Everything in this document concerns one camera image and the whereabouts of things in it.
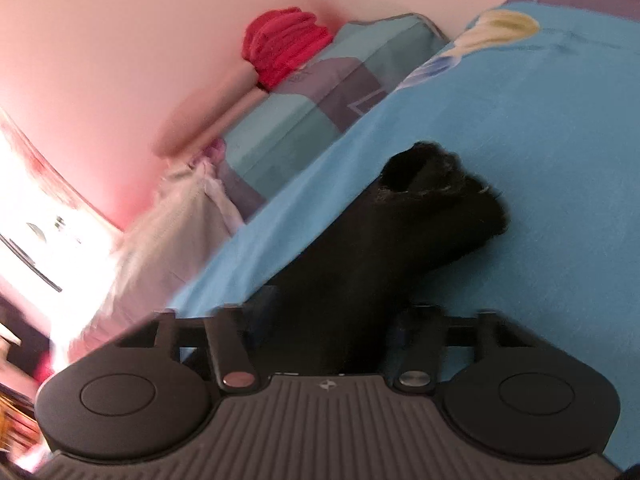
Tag red crumpled cloth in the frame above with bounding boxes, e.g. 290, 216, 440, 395
241, 6, 334, 91

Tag teal grey patterned mattress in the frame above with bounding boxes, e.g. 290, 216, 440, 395
217, 14, 448, 219

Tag pink beige pillow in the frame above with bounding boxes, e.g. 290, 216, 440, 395
67, 159, 244, 362

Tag black ribbed pants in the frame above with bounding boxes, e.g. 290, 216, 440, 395
248, 142, 509, 375

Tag blue floral bed sheet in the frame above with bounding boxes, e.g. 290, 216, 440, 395
171, 0, 639, 467

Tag pink rolled bolster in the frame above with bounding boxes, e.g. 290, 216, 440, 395
151, 60, 268, 160

